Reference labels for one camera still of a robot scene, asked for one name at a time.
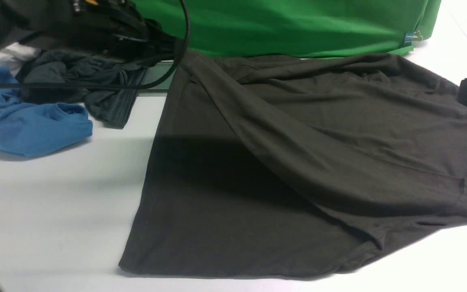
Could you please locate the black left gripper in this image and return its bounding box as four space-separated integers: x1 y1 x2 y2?
23 0 185 65

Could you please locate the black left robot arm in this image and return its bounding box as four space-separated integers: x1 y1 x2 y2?
0 0 191 67

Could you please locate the dark teal crumpled garment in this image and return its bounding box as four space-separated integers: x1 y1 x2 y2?
16 51 148 129

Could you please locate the blue binder clip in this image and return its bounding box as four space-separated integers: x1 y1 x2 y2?
403 30 423 47

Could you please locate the green backdrop cloth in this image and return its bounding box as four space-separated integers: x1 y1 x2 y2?
130 0 441 58

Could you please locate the white crumpled garment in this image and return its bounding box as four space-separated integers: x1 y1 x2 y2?
0 43 41 76

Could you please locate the blue crumpled garment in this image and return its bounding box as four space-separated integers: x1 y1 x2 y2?
0 88 93 159

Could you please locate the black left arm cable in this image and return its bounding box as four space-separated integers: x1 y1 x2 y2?
0 0 191 90

